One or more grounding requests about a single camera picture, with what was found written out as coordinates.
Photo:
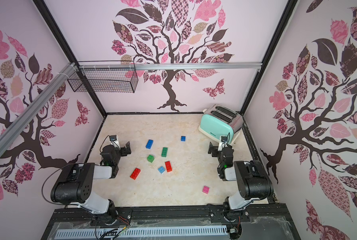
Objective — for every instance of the white slotted cable duct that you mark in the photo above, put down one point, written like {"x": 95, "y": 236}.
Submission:
{"x": 153, "y": 232}

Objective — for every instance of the long green lego brick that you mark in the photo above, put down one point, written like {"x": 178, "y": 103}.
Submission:
{"x": 164, "y": 152}

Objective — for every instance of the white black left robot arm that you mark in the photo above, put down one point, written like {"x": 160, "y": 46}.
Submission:
{"x": 74, "y": 185}

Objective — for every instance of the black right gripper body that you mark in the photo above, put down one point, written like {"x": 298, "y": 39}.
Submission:
{"x": 214, "y": 150}

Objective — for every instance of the aluminium rail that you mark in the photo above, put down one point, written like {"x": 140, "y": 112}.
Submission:
{"x": 197, "y": 66}
{"x": 14, "y": 130}

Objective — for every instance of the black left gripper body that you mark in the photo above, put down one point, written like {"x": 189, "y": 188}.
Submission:
{"x": 118, "y": 158}

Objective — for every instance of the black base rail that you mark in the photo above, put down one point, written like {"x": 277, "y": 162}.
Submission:
{"x": 214, "y": 213}

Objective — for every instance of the black wire basket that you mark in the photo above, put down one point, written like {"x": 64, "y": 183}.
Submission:
{"x": 105, "y": 77}

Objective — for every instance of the red lego brick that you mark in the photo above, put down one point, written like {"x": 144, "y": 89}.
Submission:
{"x": 168, "y": 166}
{"x": 135, "y": 173}

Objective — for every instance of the aluminium rail left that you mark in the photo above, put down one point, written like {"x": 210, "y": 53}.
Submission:
{"x": 14, "y": 130}

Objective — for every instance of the pink lego brick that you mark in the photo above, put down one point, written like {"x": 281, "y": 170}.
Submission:
{"x": 205, "y": 189}

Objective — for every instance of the small green lego brick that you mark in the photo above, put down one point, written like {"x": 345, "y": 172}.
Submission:
{"x": 150, "y": 158}

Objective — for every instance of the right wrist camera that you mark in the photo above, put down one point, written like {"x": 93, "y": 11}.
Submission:
{"x": 224, "y": 139}

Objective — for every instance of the long blue lego brick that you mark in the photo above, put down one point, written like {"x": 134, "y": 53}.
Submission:
{"x": 149, "y": 144}

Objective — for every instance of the mint green toaster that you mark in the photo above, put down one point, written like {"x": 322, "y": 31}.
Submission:
{"x": 219, "y": 121}

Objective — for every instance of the aluminium rail back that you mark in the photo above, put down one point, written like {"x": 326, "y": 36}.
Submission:
{"x": 197, "y": 66}

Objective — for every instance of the small light blue lego brick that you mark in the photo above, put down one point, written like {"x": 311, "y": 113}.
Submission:
{"x": 161, "y": 169}

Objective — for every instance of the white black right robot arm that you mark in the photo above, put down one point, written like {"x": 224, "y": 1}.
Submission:
{"x": 252, "y": 181}

